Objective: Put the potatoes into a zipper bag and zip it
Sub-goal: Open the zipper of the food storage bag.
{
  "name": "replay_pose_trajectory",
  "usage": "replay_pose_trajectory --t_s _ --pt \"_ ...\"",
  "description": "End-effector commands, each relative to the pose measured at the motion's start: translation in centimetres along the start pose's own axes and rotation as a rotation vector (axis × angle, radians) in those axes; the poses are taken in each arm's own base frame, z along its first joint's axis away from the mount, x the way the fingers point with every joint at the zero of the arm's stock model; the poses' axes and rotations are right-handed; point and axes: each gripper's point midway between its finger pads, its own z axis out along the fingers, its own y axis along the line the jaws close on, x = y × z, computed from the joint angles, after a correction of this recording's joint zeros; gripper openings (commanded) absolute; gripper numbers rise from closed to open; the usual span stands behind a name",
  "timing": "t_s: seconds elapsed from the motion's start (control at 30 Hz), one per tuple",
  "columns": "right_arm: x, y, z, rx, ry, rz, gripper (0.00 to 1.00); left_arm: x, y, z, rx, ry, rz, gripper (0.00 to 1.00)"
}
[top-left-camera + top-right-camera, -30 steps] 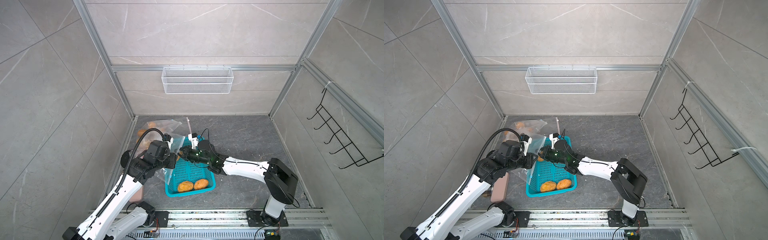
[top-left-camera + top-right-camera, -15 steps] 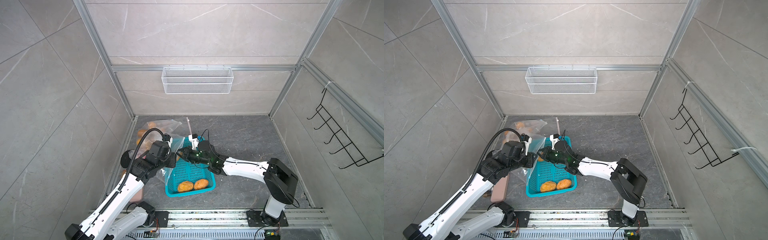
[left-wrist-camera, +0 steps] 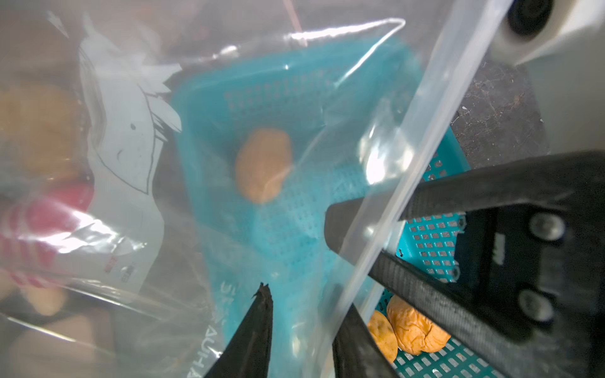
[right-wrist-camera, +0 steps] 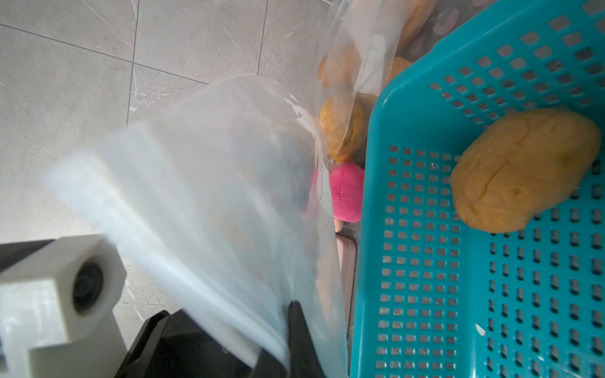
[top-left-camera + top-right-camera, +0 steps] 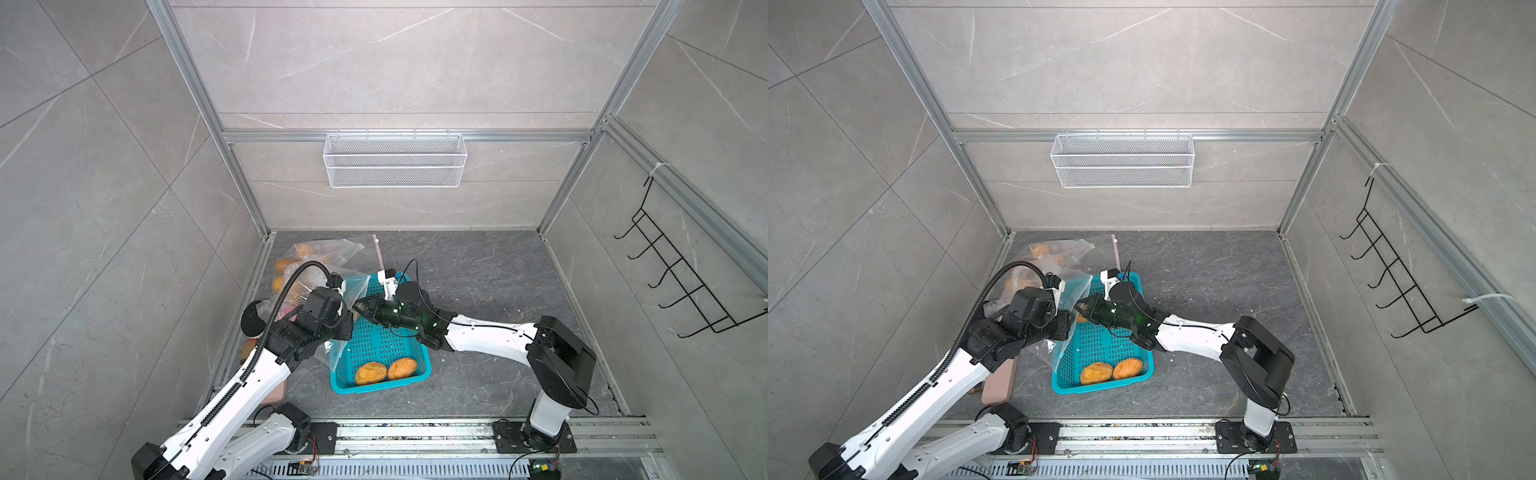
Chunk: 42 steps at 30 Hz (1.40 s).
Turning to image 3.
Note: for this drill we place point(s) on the yellow potato lower middle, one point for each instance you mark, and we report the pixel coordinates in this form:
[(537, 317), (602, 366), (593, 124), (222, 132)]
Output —
[(384, 336)]

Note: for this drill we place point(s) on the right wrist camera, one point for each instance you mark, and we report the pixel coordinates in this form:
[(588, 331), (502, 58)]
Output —
[(561, 46)]

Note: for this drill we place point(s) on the pink plush doll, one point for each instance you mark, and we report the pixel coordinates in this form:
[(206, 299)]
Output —
[(35, 232)]

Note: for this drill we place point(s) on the wrinkled orange potato bottom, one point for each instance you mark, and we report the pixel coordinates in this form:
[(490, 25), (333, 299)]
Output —
[(415, 333)]

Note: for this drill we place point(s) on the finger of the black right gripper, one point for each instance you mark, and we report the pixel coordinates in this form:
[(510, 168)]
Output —
[(550, 205), (444, 307)]

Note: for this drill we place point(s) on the clear plastic bag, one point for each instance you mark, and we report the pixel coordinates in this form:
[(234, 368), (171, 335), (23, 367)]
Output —
[(42, 126), (135, 300)]

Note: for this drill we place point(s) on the teal plastic basket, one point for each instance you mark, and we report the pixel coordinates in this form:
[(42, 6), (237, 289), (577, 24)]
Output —
[(365, 115)]

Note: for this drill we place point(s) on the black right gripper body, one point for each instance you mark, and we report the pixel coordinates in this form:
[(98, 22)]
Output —
[(535, 278)]

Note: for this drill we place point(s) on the large yellow potato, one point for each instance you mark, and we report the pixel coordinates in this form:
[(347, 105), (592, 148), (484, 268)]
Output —
[(262, 165)]

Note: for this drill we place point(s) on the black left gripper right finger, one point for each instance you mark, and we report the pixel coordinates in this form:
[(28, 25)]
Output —
[(354, 352)]

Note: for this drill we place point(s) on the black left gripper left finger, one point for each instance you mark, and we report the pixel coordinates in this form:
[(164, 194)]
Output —
[(249, 351)]

